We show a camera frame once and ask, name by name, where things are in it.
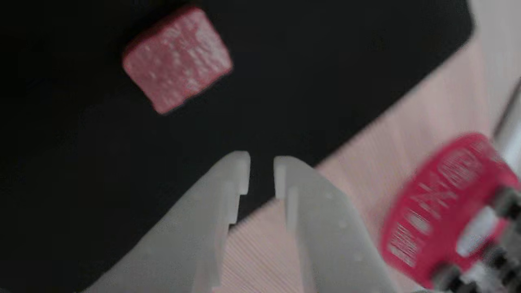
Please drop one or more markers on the black desk mat grey logo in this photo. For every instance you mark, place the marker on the black desk mat grey logo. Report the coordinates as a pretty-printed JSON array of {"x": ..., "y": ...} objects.
[{"x": 61, "y": 162}]

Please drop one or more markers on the red object with white print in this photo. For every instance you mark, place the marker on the red object with white print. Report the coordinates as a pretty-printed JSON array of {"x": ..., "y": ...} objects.
[{"x": 435, "y": 207}]

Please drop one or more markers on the brown square toy block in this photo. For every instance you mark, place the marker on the brown square toy block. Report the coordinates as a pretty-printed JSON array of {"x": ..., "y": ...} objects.
[{"x": 177, "y": 61}]

